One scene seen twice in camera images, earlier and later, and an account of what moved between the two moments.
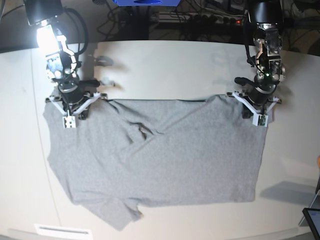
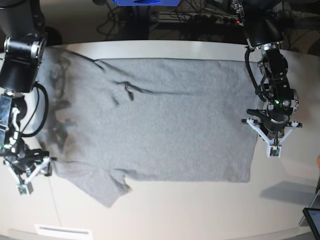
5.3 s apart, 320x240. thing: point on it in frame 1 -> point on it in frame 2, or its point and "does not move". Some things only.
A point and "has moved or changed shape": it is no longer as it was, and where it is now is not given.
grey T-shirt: (126, 154) has moved or changed shape
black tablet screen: (312, 216) does not move
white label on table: (62, 231) does not move
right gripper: (257, 97) -> (272, 121)
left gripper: (73, 96) -> (22, 164)
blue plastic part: (146, 2) does not move
